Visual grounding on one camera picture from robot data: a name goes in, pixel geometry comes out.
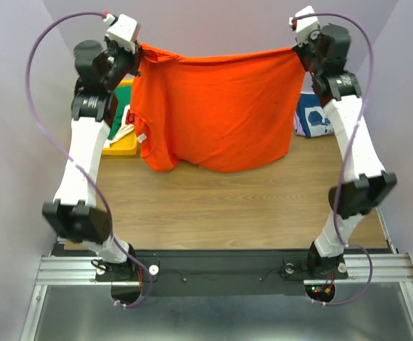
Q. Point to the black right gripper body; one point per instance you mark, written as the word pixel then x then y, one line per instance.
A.
pixel 308 54

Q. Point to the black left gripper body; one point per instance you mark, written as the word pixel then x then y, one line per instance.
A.
pixel 121 61

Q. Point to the orange t shirt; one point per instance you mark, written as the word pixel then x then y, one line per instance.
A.
pixel 226 113

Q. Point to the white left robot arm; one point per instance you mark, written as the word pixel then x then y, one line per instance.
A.
pixel 73 212

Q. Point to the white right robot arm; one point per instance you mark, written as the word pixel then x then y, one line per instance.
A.
pixel 363 181

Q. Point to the green t shirt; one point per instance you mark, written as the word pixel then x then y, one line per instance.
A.
pixel 124 95

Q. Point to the folded navy printed t shirt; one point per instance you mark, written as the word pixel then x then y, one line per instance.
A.
pixel 312 117

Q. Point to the white printed t shirt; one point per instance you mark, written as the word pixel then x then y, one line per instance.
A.
pixel 124 130

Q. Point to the folded lavender t shirt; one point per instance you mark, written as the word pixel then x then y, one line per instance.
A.
pixel 298 128

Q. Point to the yellow plastic bin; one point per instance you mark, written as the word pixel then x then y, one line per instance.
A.
pixel 128 145

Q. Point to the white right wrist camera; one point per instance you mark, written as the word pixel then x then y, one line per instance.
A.
pixel 303 24

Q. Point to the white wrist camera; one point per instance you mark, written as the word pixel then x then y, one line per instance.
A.
pixel 303 24
pixel 123 30

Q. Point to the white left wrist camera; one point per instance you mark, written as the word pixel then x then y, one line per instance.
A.
pixel 123 30

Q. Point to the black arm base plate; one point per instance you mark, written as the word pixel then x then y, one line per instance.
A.
pixel 291 272

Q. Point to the aluminium frame rail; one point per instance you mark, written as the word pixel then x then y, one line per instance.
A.
pixel 373 303

